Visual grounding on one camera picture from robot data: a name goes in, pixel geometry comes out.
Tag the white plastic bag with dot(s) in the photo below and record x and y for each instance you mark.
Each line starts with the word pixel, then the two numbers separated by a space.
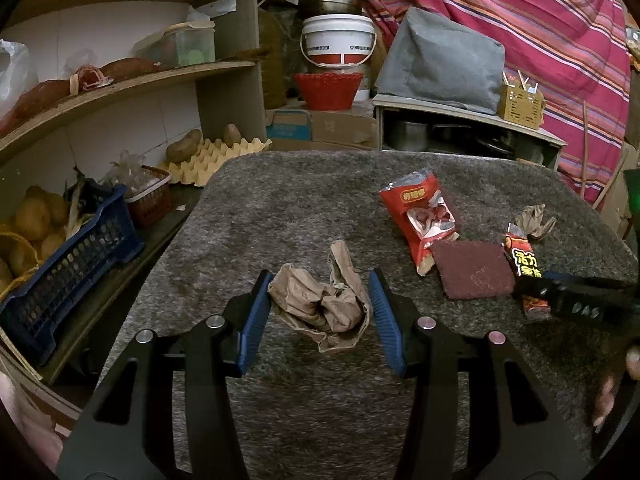
pixel 15 75

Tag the large yellow oil jug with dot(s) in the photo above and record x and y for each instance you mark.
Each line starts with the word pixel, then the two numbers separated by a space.
pixel 272 50

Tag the blue plastic crate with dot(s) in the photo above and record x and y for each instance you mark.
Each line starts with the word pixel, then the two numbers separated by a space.
pixel 75 270

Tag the small potato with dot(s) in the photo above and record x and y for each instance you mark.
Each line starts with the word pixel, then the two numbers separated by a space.
pixel 231 135

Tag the red woven basket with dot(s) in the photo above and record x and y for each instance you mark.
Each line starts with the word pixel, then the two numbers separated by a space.
pixel 150 200

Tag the small brown paper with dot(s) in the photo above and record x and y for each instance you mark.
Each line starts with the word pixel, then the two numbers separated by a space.
pixel 535 220

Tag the sweet potato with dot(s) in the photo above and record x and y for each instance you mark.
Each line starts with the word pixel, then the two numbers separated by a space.
pixel 40 99
pixel 130 66

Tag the red plastic basket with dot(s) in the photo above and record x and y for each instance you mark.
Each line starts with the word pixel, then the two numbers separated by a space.
pixel 327 91

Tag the cardboard egg tray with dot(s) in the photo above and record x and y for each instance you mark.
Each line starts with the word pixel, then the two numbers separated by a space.
pixel 215 160

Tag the dark red scouring pad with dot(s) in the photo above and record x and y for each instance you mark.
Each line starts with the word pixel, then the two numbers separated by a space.
pixel 472 270

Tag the pink patterned cloth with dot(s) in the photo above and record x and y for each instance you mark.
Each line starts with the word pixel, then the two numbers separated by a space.
pixel 15 410

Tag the red snack packet clear window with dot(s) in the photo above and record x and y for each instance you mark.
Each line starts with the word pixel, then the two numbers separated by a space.
pixel 420 215

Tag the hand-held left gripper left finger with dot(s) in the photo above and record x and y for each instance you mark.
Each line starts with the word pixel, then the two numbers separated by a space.
pixel 252 327

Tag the white plastic bucket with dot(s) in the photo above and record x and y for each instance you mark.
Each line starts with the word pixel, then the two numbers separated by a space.
pixel 337 40

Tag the steel pot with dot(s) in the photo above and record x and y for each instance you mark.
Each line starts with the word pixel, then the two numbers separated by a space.
pixel 407 134

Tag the large potato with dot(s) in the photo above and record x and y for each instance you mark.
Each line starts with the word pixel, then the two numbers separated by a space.
pixel 184 145

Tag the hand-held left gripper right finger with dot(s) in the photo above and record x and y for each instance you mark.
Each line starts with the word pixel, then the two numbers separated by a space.
pixel 386 330

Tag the yellow-red snack wrapper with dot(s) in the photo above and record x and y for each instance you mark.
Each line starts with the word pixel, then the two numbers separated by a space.
pixel 522 255

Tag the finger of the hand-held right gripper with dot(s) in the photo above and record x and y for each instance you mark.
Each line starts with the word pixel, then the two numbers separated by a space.
pixel 575 300

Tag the pile of potatoes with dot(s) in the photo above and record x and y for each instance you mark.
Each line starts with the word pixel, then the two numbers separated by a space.
pixel 32 220

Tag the person's right hand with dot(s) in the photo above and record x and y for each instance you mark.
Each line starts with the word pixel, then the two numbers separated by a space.
pixel 606 400

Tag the red striped cloth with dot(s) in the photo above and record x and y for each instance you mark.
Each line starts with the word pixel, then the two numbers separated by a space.
pixel 550 35

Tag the cardboard box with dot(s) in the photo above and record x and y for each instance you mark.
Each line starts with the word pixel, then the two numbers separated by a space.
pixel 340 127

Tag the low grey cabinet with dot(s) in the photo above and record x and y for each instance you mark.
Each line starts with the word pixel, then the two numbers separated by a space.
pixel 450 115

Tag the wooden shelf unit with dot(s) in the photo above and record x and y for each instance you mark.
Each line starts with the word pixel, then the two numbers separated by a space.
pixel 225 80

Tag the clear plastic container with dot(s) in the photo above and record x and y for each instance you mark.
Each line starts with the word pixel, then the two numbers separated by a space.
pixel 185 47

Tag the grey cushion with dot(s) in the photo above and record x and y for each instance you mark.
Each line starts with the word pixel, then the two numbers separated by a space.
pixel 440 60

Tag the small yellow woven basket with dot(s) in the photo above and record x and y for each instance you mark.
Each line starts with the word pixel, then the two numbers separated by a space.
pixel 522 105

